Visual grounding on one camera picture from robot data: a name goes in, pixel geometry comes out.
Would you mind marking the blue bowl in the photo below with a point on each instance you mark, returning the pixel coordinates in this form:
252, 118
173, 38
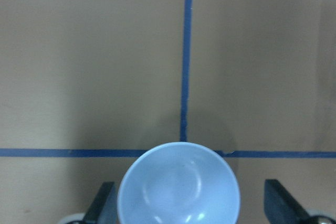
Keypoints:
179, 182

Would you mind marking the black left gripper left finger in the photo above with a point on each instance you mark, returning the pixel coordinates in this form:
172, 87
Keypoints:
103, 209

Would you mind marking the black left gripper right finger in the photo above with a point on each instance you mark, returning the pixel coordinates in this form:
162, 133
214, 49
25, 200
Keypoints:
280, 207

